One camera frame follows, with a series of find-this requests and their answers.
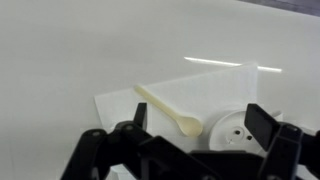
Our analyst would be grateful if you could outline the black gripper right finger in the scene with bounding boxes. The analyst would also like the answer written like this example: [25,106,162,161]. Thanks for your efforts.
[244,103,320,180]

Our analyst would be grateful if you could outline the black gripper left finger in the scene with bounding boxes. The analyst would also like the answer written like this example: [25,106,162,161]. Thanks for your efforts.
[59,102,214,180]

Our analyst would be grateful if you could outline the small white plate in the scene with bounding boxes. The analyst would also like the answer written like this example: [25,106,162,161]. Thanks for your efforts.
[208,109,284,156]

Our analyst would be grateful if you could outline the cream plastic spoon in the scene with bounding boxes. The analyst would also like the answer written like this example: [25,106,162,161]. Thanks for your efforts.
[133,84,204,138]

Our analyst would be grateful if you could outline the white paper napkin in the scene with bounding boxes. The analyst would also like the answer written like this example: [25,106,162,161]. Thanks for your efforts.
[94,61,284,158]

